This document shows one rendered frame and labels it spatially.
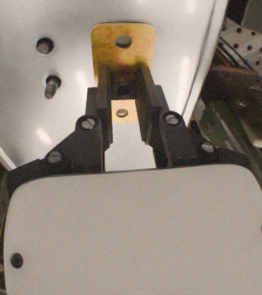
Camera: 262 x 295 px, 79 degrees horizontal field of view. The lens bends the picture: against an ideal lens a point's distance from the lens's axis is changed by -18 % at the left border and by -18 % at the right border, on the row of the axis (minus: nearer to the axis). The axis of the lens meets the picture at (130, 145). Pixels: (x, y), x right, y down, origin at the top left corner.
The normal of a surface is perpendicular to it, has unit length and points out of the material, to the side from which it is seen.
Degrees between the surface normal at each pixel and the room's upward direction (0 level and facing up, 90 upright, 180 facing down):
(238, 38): 0
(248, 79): 90
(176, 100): 0
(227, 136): 78
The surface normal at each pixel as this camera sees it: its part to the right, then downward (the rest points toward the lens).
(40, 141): 0.10, 0.81
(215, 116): -0.95, 0.22
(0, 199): 0.99, 0.11
